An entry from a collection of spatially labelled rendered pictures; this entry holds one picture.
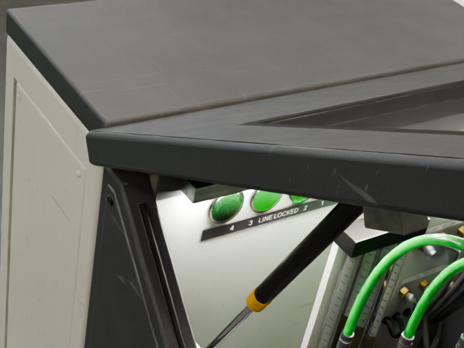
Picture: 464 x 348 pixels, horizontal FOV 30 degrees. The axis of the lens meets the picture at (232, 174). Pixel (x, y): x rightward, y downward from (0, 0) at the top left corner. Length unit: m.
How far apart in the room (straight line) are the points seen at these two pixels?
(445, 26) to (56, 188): 0.62
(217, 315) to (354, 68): 0.37
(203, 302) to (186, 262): 0.09
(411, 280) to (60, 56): 0.69
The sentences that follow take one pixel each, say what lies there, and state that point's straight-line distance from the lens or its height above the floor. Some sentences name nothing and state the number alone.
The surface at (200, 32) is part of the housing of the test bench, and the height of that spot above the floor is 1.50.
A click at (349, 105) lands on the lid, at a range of 0.86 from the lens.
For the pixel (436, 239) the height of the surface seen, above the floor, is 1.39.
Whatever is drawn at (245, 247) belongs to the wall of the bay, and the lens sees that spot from 1.10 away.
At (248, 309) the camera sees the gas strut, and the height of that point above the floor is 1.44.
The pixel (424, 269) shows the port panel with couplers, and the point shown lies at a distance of 1.44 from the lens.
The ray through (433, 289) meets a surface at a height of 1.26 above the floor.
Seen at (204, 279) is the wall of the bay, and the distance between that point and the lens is 1.10.
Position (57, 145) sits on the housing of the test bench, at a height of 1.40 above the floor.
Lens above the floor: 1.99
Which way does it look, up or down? 34 degrees down
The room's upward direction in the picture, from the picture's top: 12 degrees clockwise
